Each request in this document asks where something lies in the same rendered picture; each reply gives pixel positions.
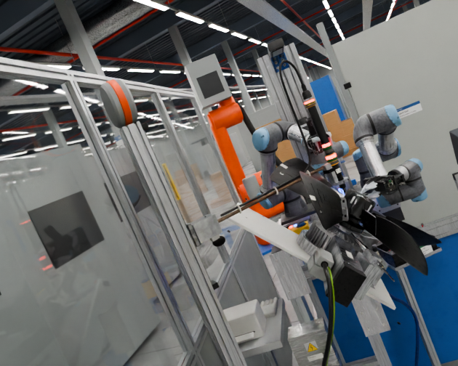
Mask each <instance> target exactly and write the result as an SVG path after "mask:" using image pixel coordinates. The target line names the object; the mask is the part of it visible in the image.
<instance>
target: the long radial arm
mask: <svg viewBox="0 0 458 366"><path fill-rule="evenodd" d="M325 251H328V252H330V253H331V254H332V257H333V260H334V265H333V267H332V268H331V273H332V279H334V276H335V275H336V273H337V272H338V270H339V269H340V267H341V266H342V264H343V262H344V263H346V264H348V265H349V266H351V267H353V268H355V269H357V270H359V271H360V272H363V269H362V267H361V264H360V262H359V260H358V257H357V256H356V253H355V251H354V248H353V246H352V244H351V243H349V242H348V241H346V240H343V239H342V238H340V237H338V236H336V235H335V236H333V238H332V239H331V241H330V243H329V244H328V246H327V248H326V250H325ZM324 289H325V291H326V289H327V282H326V281H325V282H324Z"/></svg>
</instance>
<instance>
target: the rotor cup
mask: <svg viewBox="0 0 458 366"><path fill-rule="evenodd" d="M360 195H362V196H363V198H362V197H361V196H360ZM354 196H355V199H354V201H353V202H352V203H350V201H351V200H352V199H353V197H354ZM344 198H345V199H346V201H347V212H348V221H342V222H340V223H339V224H341V225H342V226H344V227H346V228H348V229H350V230H352V231H354V232H357V233H359V234H361V233H363V231H364V228H363V226H362V225H360V222H361V221H363V209H364V210H367V211H368V209H369V207H370V205H372V207H371V208H370V210H369V213H371V212H372V211H373V209H374V207H375V205H376V203H375V202H374V201H373V200H372V199H370V198H368V197H366V196H365V195H363V194H361V193H359V192H357V191H355V190H352V189H348V190H347V192H346V193H345V195H344Z"/></svg>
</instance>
